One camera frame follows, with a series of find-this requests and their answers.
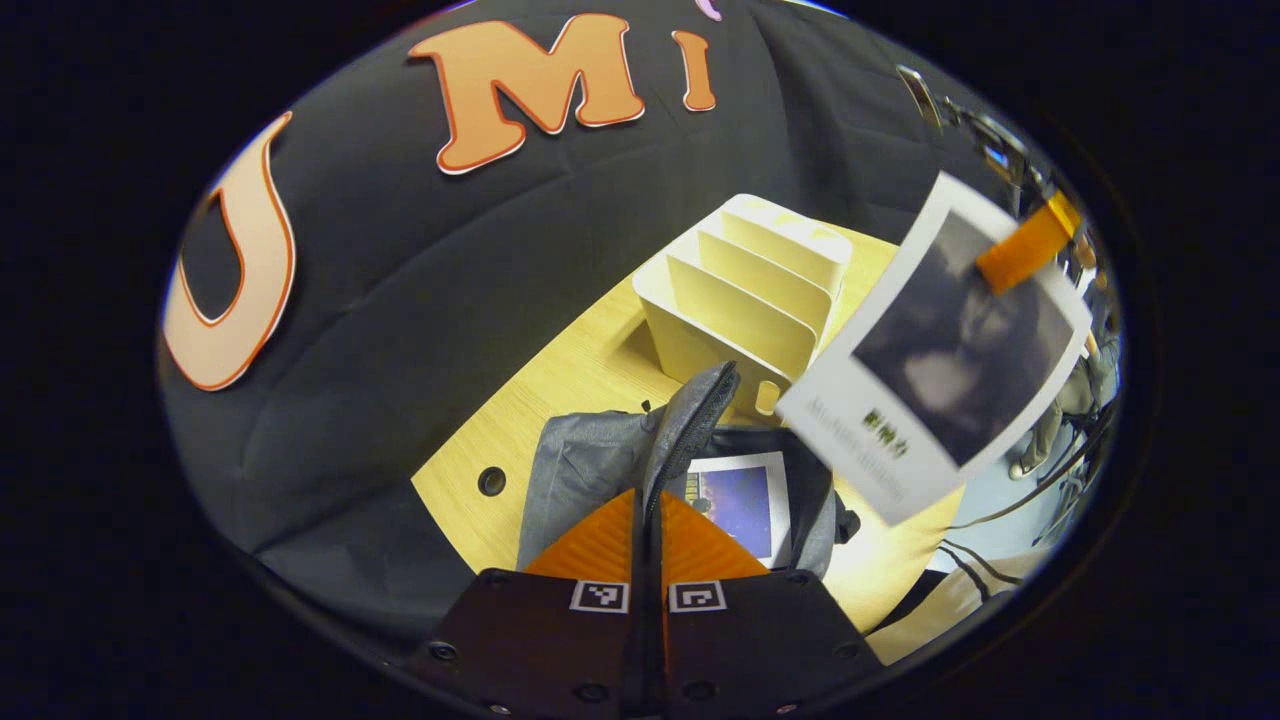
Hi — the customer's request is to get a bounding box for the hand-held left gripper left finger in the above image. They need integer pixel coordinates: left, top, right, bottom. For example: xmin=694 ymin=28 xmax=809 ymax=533
xmin=405 ymin=488 xmax=649 ymax=720

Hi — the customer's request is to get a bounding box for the white bookshelf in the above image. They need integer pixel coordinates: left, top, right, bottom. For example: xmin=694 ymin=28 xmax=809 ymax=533
xmin=630 ymin=193 xmax=854 ymax=419

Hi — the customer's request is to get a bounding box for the blue cover book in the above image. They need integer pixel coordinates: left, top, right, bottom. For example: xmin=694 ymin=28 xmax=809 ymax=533
xmin=683 ymin=450 xmax=794 ymax=571

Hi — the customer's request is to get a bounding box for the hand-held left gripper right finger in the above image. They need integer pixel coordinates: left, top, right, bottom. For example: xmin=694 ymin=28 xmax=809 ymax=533
xmin=648 ymin=490 xmax=888 ymax=720

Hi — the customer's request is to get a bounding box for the black schoolbag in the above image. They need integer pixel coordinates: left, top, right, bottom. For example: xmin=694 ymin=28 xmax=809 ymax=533
xmin=515 ymin=360 xmax=863 ymax=583

